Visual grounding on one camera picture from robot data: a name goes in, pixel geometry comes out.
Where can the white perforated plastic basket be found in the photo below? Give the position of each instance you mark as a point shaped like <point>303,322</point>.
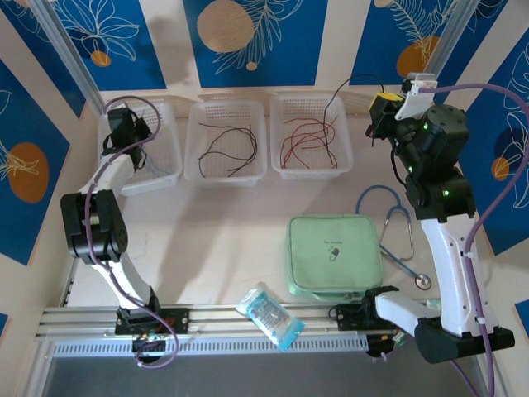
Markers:
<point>314,107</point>
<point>215,165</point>
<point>165,136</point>

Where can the small black controller board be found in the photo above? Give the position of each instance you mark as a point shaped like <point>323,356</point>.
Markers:
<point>151,341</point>
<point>378,345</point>

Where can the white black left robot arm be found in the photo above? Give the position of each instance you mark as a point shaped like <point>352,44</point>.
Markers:
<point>115,173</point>

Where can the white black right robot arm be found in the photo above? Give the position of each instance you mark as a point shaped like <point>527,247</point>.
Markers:
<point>450,269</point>

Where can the green zip pouch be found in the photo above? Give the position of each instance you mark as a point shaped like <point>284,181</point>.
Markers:
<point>330,256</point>

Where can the blue stethoscope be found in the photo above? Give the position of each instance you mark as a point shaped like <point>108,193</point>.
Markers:
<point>423,282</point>

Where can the clear blue plastic packet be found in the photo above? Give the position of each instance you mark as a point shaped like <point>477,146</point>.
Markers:
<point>268,316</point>

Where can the aluminium frame post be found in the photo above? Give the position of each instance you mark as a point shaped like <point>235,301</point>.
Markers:
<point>65,45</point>
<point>450,33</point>

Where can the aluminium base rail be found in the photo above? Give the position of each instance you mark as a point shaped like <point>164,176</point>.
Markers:
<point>223,316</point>

